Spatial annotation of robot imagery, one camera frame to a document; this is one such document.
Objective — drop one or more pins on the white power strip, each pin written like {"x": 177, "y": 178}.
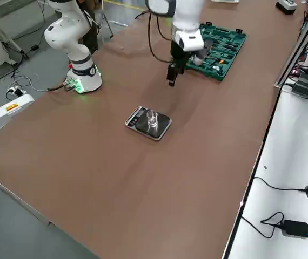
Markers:
{"x": 16, "y": 92}

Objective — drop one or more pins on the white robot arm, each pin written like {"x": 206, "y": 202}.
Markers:
{"x": 70, "y": 35}

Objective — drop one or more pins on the small clear measuring cup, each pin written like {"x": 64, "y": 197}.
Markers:
{"x": 152, "y": 120}

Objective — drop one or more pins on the aluminium frame rail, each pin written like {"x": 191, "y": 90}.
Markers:
{"x": 291, "y": 58}

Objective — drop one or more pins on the digital kitchen scale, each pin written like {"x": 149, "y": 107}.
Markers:
{"x": 164, "y": 124}

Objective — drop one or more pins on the white button control box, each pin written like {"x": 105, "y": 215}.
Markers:
{"x": 286, "y": 6}

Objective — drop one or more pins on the white box with yellow label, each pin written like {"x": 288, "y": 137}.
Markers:
{"x": 10, "y": 113}

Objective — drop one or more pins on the chrome tape measure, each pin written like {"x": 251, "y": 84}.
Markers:
{"x": 217, "y": 68}

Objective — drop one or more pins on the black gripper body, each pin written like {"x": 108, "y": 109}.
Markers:
{"x": 178, "y": 56}

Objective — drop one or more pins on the green plastic toolbox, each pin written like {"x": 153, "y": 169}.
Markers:
{"x": 220, "y": 78}

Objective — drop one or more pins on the black adapter with blue light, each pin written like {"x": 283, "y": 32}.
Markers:
{"x": 295, "y": 228}

